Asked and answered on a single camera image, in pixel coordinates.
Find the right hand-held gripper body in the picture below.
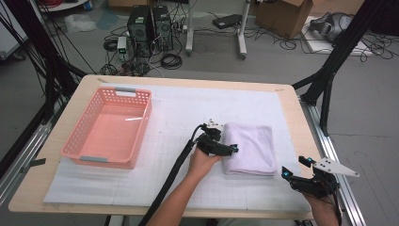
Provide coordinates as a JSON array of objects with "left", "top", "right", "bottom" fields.
[{"left": 289, "top": 156, "right": 361, "bottom": 200}]

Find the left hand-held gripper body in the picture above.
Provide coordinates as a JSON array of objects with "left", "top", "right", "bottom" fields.
[{"left": 195, "top": 118, "right": 228, "bottom": 157}]

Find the lilac patterned towel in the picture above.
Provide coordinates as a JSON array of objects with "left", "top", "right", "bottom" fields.
[{"left": 220, "top": 121, "right": 279, "bottom": 177}]

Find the pink plastic basket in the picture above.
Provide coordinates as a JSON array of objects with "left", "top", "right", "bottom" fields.
[{"left": 60, "top": 87, "right": 153, "bottom": 170}]

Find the person's right hand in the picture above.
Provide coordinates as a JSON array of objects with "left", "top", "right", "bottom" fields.
[{"left": 301, "top": 192, "right": 337, "bottom": 215}]

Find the person's left hand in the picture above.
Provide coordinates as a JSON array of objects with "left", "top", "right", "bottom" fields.
[{"left": 187, "top": 145, "right": 224, "bottom": 183}]

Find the white gridded mat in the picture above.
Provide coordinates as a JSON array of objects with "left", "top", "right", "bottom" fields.
[{"left": 42, "top": 82, "right": 313, "bottom": 213}]

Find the white floor board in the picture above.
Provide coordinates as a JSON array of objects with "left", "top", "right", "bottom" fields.
[{"left": 300, "top": 15, "right": 375, "bottom": 57}]

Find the black flat device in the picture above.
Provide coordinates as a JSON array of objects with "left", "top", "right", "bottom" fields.
[{"left": 212, "top": 13, "right": 243, "bottom": 30}]

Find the black computer tower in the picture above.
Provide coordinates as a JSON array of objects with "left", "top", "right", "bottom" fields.
[
  {"left": 126, "top": 5, "right": 154, "bottom": 58},
  {"left": 152, "top": 5, "right": 174, "bottom": 52}
]

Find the small white power box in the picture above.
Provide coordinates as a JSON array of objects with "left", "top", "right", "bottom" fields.
[{"left": 116, "top": 36, "right": 129, "bottom": 61}]

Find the large cardboard box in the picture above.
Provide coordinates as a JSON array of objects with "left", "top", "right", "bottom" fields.
[{"left": 254, "top": 0, "right": 314, "bottom": 40}]

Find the clear plastic bag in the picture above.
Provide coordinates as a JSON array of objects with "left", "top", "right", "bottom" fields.
[{"left": 64, "top": 12, "right": 98, "bottom": 34}]

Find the white round table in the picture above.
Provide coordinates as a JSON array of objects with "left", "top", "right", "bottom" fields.
[{"left": 37, "top": 0, "right": 88, "bottom": 13}]

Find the white cabinet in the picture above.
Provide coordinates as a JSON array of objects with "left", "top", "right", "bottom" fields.
[{"left": 0, "top": 6, "right": 29, "bottom": 60}]

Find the aluminium rail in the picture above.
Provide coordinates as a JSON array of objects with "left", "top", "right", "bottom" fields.
[
  {"left": 299, "top": 97, "right": 367, "bottom": 226},
  {"left": 0, "top": 103, "right": 64, "bottom": 206}
]

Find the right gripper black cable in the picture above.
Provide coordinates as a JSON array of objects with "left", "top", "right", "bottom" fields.
[{"left": 328, "top": 187, "right": 343, "bottom": 226}]

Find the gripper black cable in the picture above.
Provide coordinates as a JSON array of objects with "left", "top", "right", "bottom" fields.
[
  {"left": 328, "top": 187, "right": 343, "bottom": 226},
  {"left": 137, "top": 123, "right": 209, "bottom": 226}
]

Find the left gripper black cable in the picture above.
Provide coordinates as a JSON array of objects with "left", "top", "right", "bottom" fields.
[{"left": 137, "top": 123, "right": 209, "bottom": 226}]

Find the coiled black cable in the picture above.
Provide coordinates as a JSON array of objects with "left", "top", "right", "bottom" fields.
[{"left": 160, "top": 53, "right": 184, "bottom": 71}]

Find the black frame strut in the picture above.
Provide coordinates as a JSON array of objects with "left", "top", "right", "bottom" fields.
[
  {"left": 291, "top": 0, "right": 399, "bottom": 137},
  {"left": 0, "top": 0, "right": 88, "bottom": 125}
]

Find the grey metal bracket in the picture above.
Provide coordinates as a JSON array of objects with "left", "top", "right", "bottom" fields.
[{"left": 20, "top": 157, "right": 47, "bottom": 174}]

